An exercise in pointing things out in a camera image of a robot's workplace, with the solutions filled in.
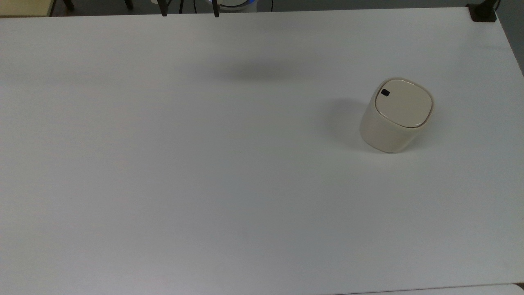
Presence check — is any beige wooden cabinet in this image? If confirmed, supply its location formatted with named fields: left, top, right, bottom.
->
left=0, top=0, right=56, bottom=17

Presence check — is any cream trash bin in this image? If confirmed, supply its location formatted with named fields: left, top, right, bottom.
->
left=359, top=77, right=434, bottom=154

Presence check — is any cream trash bin lid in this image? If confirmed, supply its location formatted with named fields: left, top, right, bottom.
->
left=375, top=79, right=433, bottom=128

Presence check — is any black table clamp mount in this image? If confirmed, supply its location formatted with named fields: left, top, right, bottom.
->
left=467, top=0, right=498, bottom=22

